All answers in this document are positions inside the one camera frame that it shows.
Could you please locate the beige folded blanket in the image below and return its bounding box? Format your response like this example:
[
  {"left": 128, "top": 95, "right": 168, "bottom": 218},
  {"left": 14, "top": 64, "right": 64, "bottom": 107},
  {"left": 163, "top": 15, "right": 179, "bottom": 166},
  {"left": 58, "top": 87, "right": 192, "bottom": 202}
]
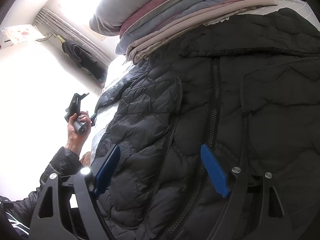
[{"left": 125, "top": 0, "right": 276, "bottom": 64}]

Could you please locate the grey window curtain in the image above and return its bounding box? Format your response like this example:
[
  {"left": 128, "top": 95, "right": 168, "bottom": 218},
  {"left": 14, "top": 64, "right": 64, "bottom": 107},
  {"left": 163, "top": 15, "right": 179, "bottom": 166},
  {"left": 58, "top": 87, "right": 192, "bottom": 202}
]
[{"left": 35, "top": 7, "right": 112, "bottom": 66}]

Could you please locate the person's left hand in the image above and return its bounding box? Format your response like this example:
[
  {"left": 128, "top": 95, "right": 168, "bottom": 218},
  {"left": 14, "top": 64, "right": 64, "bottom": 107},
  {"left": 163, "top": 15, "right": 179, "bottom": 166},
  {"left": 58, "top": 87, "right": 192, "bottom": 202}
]
[{"left": 65, "top": 111, "right": 91, "bottom": 156}]

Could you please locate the blue-grey folded blanket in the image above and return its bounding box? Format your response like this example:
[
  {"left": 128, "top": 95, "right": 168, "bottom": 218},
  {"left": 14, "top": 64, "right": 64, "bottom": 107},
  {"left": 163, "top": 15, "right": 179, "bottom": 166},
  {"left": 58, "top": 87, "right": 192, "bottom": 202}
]
[{"left": 116, "top": 0, "right": 228, "bottom": 55}]

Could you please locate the grey bed with checked sheet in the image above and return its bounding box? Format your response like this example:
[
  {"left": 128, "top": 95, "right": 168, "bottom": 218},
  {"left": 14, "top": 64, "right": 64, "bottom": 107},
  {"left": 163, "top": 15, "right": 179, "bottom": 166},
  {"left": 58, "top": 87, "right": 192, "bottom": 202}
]
[{"left": 91, "top": 0, "right": 320, "bottom": 160}]

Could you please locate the white air conditioner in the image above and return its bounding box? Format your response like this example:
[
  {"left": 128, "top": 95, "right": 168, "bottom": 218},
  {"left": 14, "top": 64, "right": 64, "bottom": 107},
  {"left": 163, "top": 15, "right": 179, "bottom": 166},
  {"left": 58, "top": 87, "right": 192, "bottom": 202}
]
[{"left": 1, "top": 24, "right": 46, "bottom": 45}]

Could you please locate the black quilted down jacket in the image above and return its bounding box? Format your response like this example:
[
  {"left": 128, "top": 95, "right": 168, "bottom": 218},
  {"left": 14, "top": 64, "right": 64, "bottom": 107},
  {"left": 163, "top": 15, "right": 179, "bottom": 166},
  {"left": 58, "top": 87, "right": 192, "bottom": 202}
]
[{"left": 95, "top": 8, "right": 319, "bottom": 239}]

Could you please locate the left forearm in black sleeve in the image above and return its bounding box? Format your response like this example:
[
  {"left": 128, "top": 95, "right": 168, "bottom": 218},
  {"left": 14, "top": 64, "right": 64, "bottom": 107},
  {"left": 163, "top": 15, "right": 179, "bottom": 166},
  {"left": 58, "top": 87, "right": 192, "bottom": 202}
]
[{"left": 1, "top": 147, "right": 83, "bottom": 239}]

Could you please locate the maroon folded blanket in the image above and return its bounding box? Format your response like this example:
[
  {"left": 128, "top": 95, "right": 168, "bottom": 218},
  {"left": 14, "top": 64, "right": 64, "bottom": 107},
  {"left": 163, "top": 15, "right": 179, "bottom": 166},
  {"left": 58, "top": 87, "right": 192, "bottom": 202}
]
[{"left": 120, "top": 0, "right": 181, "bottom": 37}]

